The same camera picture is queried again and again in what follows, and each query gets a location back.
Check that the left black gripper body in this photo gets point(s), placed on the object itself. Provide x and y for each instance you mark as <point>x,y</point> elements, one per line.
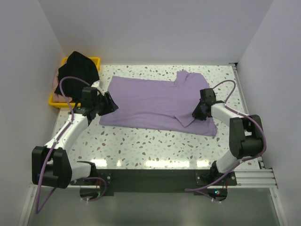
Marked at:
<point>104,105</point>

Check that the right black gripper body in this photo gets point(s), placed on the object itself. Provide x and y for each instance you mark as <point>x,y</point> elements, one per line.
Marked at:
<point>198,112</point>

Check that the purple t shirt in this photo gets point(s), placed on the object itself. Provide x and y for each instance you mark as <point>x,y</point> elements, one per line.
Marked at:
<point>162,105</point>

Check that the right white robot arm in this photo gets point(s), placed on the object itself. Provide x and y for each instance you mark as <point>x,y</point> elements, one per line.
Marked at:
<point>246,137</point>

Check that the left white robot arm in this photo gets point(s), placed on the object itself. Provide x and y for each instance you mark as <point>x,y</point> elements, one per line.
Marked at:
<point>50,163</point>

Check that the pink t shirt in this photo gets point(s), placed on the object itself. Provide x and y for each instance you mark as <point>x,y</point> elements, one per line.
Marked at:
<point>56,97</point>

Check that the black t shirt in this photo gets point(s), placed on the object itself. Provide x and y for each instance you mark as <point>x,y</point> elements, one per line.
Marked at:
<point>79,66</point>

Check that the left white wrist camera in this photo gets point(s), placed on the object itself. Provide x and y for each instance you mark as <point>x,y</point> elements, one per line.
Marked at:
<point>98,85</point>

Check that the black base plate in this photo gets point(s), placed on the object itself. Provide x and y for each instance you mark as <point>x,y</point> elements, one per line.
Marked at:
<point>112,181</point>

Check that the aluminium frame rail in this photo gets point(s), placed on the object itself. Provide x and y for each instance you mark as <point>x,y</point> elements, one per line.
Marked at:
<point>256,178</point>

